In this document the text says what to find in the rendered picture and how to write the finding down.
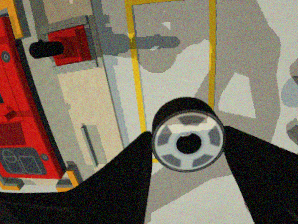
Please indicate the yellow rectangular outline on table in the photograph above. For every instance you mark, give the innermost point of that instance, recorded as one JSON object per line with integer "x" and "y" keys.
{"x": 133, "y": 53}

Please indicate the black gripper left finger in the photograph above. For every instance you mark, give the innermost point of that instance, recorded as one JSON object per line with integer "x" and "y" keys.
{"x": 117, "y": 194}

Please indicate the black tyre with grey hub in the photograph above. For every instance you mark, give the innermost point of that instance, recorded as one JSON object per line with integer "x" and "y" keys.
{"x": 187, "y": 153}

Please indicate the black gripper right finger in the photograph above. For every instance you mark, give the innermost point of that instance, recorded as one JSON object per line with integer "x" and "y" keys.
{"x": 267, "y": 176}

